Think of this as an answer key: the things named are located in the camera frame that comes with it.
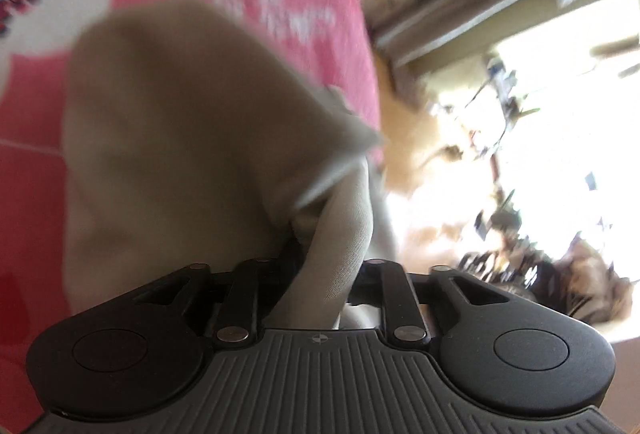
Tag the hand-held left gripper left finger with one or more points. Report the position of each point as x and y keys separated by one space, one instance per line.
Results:
x=250 y=294

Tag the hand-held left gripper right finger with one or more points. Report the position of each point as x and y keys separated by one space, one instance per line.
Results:
x=395 y=294

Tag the beige hoodie with black trim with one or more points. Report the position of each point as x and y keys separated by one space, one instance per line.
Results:
x=200 y=139

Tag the striped brown cloth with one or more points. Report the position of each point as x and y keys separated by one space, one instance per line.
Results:
x=595 y=284

